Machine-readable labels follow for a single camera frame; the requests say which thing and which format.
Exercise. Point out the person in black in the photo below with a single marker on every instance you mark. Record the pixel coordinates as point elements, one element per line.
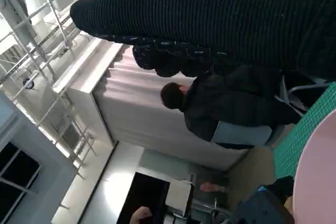
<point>223,103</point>

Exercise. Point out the dark framed window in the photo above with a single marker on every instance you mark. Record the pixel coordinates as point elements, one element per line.
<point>15,166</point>

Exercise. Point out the white curtain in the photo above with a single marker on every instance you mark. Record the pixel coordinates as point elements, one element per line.
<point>136,119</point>

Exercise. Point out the pink bowl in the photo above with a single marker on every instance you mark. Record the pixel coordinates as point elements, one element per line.
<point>317,176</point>

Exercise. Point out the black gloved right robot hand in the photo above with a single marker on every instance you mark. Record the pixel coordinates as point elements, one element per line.
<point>210,11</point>

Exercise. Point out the small round ceiling camera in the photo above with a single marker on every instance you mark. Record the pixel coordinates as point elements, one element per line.
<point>29,83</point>

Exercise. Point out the green cutting mat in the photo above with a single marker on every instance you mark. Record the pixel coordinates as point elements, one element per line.
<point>291,150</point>

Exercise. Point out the grey-blue chair with person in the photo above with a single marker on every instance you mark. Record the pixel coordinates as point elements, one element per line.
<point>241,134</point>

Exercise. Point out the round toy bread bun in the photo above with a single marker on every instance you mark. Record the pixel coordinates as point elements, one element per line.
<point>288,205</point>

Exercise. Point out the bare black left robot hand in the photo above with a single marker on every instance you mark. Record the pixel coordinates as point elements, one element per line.
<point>282,188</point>

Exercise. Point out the white metal ceiling grid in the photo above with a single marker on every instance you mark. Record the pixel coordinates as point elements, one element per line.
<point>56,22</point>

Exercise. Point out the black monitor screen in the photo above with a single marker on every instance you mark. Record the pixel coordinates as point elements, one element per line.
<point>147,192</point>

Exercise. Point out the white booth frame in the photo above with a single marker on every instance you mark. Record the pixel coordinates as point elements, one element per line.
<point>84,108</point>

